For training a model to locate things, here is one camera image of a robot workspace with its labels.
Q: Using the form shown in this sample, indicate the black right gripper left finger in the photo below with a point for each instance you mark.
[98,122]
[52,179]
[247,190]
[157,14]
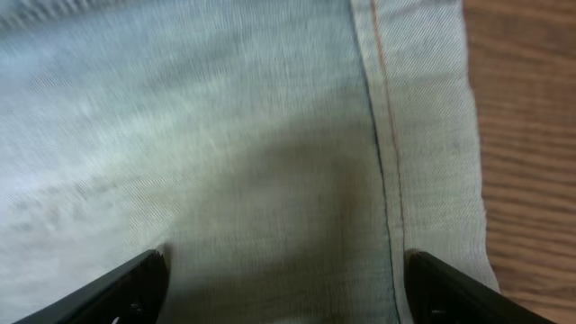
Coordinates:
[132,293]

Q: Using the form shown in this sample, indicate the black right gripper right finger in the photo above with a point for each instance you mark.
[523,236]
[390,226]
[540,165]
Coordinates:
[438,293]

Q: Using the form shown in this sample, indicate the light blue denim shorts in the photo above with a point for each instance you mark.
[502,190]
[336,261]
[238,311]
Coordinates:
[288,153]

